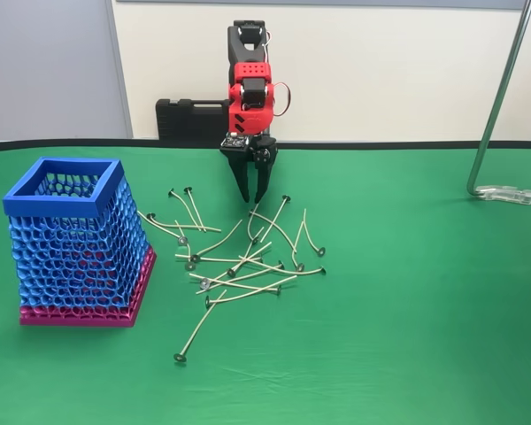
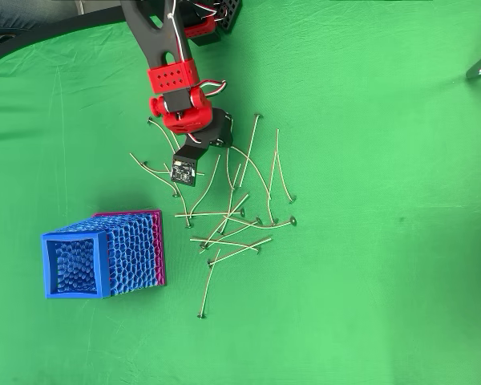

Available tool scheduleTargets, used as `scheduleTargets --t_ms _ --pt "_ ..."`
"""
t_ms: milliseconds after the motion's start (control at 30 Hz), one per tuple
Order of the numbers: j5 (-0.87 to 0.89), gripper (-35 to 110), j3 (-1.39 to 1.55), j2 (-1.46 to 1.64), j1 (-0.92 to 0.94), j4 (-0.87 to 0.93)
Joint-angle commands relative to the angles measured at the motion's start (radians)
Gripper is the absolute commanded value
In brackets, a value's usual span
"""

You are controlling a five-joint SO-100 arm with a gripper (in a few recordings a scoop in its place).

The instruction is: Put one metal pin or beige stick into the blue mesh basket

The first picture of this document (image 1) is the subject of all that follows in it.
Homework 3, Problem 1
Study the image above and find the small camera circuit board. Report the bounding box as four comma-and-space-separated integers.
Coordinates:
219, 135, 250, 151

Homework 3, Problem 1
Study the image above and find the chrome metal stand tube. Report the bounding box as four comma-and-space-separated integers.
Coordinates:
466, 0, 531, 200

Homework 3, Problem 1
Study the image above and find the black plastic tool case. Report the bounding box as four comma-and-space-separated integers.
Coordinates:
154, 97, 231, 145

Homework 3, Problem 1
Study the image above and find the blue and magenta lattice basket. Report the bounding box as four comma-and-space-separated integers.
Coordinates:
2, 157, 158, 328

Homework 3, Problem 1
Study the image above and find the clear plastic clamp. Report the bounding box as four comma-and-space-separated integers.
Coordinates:
476, 184, 531, 205

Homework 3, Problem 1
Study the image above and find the green cloth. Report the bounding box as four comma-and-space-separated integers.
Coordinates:
0, 138, 531, 425

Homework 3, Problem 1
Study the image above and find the candle wick with metal base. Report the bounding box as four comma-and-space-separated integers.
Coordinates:
226, 227, 266, 279
136, 210, 189, 246
196, 260, 287, 295
174, 220, 196, 272
259, 193, 292, 243
183, 186, 207, 232
173, 290, 228, 364
200, 241, 273, 288
204, 274, 298, 307
146, 212, 222, 234
302, 208, 327, 258
247, 209, 299, 255
237, 254, 328, 276
174, 252, 266, 265
188, 273, 283, 297
246, 202, 262, 247
189, 219, 243, 264
166, 188, 206, 233
293, 222, 306, 273

